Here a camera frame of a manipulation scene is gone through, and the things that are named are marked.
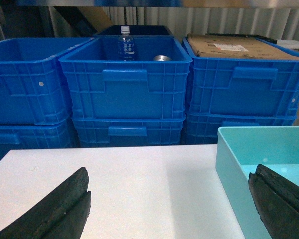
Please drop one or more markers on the silver metal bowl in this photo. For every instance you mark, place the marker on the silver metal bowl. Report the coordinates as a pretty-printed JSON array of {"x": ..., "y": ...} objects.
[{"x": 162, "y": 58}]

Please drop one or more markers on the blue crate right bottom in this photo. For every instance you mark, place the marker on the blue crate right bottom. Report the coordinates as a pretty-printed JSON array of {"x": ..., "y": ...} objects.
[{"x": 203, "y": 128}]

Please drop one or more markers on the blue crate left top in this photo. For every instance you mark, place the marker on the blue crate left top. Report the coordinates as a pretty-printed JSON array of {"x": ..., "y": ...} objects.
[{"x": 33, "y": 87}]

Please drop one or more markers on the clear water bottle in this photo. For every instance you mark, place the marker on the clear water bottle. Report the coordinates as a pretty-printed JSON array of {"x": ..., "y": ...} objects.
[{"x": 126, "y": 48}]

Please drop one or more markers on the blue crate right top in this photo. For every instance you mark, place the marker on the blue crate right top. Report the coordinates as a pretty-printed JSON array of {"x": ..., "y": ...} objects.
[{"x": 243, "y": 87}]

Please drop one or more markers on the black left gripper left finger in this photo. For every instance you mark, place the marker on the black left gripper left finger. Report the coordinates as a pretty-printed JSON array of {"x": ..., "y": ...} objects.
[{"x": 62, "y": 214}]

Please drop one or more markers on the light teal plastic box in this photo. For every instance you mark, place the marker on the light teal plastic box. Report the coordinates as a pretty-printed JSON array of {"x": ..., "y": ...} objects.
[{"x": 239, "y": 151}]

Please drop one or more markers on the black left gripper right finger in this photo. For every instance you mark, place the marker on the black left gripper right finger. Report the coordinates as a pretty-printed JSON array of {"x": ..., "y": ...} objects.
[{"x": 277, "y": 202}]

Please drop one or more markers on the dark blue rear crate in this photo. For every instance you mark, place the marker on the dark blue rear crate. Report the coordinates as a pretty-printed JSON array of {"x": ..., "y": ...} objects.
[{"x": 144, "y": 30}]

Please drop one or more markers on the blue crate centre bottom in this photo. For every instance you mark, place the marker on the blue crate centre bottom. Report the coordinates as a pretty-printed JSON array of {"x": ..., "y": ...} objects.
[{"x": 128, "y": 132}]

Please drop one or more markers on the brown cardboard sheet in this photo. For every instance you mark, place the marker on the brown cardboard sheet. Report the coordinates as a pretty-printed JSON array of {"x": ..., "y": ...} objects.
[{"x": 237, "y": 48}]

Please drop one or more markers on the blue crate left bottom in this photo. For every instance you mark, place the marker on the blue crate left bottom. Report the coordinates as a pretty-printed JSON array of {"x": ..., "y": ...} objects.
[{"x": 15, "y": 137}]

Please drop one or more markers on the blue crate centre top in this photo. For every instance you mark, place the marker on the blue crate centre top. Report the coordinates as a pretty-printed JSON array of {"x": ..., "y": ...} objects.
[{"x": 104, "y": 87}]

